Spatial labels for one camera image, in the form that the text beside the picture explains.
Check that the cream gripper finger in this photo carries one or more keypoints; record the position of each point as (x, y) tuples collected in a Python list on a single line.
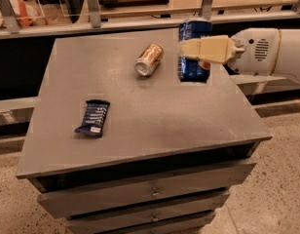
[(212, 49)]

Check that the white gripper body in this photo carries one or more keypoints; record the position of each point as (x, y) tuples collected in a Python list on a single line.
[(256, 51)]

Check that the blue pepsi can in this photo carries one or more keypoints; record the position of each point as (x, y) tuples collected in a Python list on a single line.
[(189, 70)]

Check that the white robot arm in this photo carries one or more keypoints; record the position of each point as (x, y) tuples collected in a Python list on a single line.
[(288, 58)]

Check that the gold soda can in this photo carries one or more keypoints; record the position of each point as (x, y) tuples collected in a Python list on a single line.
[(148, 61)]

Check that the dark long bar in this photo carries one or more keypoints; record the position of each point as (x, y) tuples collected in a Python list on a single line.
[(121, 3)]

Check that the dark blue snack bar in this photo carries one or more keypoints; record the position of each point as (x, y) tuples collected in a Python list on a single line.
[(94, 118)]

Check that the grey drawer cabinet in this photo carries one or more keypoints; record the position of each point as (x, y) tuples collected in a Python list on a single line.
[(170, 151)]

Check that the orange white bag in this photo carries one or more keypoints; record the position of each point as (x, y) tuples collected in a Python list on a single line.
[(26, 14)]

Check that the grey metal railing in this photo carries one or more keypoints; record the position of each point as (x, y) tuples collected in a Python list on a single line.
[(90, 19)]

